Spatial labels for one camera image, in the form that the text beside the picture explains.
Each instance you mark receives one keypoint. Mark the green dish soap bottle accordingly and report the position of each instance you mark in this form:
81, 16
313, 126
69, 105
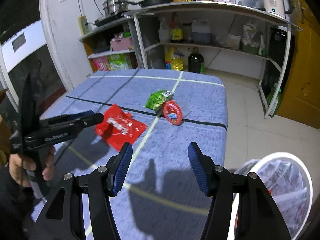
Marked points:
273, 101

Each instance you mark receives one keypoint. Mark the clear plastic tub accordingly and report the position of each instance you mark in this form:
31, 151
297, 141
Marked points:
233, 42

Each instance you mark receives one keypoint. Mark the white bin with plastic liner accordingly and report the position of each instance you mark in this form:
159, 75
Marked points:
287, 192

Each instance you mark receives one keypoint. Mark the blue checked tablecloth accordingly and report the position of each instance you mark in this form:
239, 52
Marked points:
175, 142

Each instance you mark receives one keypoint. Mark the pink plastic basket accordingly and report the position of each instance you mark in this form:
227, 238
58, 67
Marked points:
121, 44

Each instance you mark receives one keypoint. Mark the large yellow oil bottle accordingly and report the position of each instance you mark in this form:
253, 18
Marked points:
175, 61

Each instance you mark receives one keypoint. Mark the red snack packet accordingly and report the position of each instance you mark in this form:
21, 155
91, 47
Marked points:
122, 130

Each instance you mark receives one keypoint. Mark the wooden shelf unit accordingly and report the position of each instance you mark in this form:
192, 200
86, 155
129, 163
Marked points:
86, 47

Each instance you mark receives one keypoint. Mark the pink packet pack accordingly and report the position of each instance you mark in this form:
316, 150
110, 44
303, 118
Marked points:
100, 63

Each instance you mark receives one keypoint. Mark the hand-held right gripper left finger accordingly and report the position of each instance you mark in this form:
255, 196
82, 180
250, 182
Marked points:
121, 170

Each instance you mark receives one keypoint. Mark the wooden door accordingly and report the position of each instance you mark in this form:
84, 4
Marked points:
305, 80

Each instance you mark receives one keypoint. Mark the steel steamer pot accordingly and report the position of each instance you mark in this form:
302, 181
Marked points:
115, 6

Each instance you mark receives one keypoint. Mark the yellow power strip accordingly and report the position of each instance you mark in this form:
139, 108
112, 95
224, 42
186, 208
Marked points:
83, 26

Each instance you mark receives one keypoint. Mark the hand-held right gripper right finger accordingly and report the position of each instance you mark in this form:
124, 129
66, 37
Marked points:
198, 170

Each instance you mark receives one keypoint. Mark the white electric kettle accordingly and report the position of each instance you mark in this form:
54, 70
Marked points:
272, 0

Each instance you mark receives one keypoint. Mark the person's left hand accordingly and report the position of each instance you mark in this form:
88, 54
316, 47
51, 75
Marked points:
17, 167

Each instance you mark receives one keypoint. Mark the yellow label sauce bottle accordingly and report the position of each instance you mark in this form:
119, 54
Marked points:
176, 33

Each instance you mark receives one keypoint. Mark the person's left forearm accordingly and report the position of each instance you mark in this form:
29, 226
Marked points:
12, 205

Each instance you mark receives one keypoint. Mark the dark glass jar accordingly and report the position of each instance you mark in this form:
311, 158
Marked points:
187, 33

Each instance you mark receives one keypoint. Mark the blue plastic jerrycan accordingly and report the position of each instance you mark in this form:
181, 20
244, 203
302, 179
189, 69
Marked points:
201, 33

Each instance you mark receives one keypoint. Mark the black induction cooker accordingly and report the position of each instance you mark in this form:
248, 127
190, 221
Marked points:
110, 20

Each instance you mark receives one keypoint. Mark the large dark bottle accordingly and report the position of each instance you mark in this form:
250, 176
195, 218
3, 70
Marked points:
195, 63

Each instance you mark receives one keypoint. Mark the red round packet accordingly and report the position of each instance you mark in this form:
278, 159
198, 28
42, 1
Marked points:
172, 111

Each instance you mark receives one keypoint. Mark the white and green plastic bag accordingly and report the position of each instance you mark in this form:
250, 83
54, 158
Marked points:
252, 42

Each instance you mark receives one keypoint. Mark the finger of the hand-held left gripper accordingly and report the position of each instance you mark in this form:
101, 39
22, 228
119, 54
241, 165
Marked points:
82, 114
85, 125

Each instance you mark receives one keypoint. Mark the white metal rack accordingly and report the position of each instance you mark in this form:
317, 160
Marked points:
212, 6

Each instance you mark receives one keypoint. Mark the green snack packet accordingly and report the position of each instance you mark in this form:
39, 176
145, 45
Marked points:
156, 100

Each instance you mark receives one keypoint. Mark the green packet pack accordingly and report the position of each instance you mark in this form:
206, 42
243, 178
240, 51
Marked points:
120, 62

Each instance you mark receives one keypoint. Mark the white plastic bottle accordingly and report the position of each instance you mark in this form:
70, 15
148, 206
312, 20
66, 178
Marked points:
163, 33

